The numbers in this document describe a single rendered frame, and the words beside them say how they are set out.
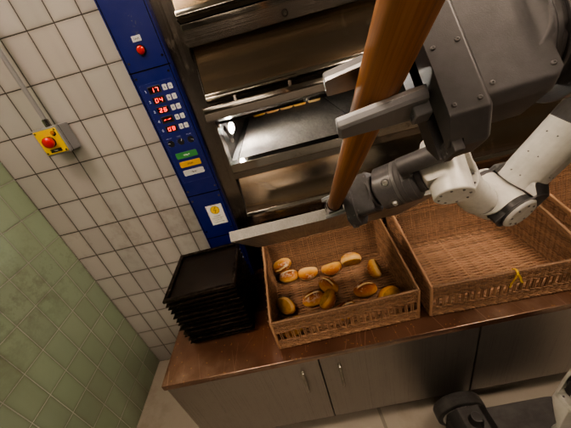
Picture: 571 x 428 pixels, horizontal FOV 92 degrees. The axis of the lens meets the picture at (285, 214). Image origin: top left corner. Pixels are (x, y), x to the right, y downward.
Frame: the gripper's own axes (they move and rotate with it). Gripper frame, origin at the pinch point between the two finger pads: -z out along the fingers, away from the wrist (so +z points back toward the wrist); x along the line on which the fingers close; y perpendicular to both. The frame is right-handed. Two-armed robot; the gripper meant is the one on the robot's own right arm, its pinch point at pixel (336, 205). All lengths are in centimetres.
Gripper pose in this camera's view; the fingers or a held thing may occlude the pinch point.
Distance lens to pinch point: 65.0
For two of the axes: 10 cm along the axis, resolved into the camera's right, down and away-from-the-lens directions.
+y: -6.4, 0.1, -7.7
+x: -2.2, -9.6, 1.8
